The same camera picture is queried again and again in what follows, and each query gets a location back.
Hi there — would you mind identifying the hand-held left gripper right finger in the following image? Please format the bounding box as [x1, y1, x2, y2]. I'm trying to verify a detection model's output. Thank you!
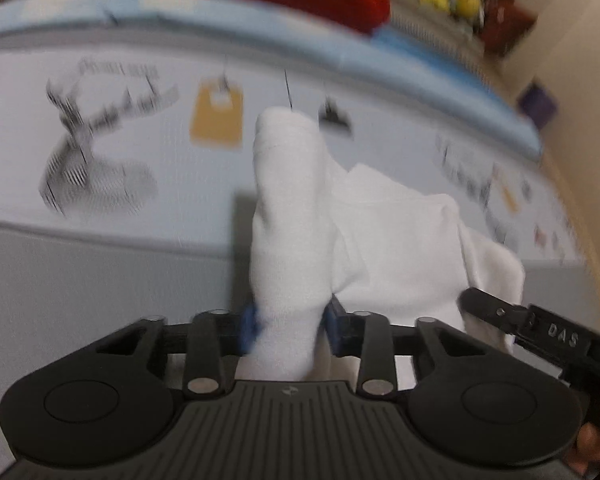
[324, 296, 487, 399]

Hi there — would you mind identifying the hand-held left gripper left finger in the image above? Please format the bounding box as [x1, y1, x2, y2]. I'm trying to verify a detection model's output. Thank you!
[94, 302, 262, 400]

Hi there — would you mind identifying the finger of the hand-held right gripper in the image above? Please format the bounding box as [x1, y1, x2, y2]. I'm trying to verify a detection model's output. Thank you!
[456, 287, 532, 335]

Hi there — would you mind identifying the white small garment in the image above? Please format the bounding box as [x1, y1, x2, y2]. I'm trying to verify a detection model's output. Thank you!
[235, 105, 528, 382]

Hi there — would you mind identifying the person's right hand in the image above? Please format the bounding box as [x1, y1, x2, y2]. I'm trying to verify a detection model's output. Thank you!
[564, 422, 600, 480]

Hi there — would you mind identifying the grey mattress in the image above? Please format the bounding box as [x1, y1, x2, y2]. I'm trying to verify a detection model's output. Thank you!
[0, 195, 600, 480]

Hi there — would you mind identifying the purple box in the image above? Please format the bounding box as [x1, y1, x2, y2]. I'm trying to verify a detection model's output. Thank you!
[517, 82, 562, 129]

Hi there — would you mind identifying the light blue sheet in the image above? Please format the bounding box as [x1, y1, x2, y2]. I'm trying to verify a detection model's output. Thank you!
[0, 0, 542, 162]

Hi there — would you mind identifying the red-brown box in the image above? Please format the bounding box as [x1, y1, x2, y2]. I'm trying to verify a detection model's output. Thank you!
[480, 0, 539, 59]

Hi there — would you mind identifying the printed pale bed sheet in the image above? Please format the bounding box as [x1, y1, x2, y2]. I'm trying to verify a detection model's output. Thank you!
[0, 35, 590, 267]

